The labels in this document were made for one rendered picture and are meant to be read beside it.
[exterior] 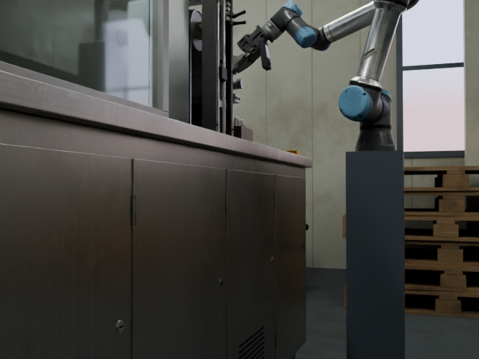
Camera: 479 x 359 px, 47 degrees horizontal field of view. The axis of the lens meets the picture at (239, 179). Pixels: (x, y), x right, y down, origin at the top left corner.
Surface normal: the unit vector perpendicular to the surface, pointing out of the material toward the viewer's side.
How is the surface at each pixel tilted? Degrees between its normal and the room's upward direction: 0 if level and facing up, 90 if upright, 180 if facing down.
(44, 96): 90
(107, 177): 90
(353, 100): 97
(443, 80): 90
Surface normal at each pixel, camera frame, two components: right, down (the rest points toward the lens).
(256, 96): -0.30, -0.02
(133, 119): 0.95, -0.01
